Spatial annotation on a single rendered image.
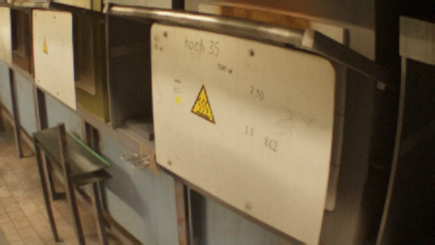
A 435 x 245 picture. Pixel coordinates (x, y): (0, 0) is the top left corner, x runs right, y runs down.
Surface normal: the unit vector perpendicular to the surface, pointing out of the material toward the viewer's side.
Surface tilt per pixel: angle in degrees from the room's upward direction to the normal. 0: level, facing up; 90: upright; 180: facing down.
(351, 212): 90
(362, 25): 90
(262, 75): 90
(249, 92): 90
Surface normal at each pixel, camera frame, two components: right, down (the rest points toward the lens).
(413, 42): -0.79, 0.22
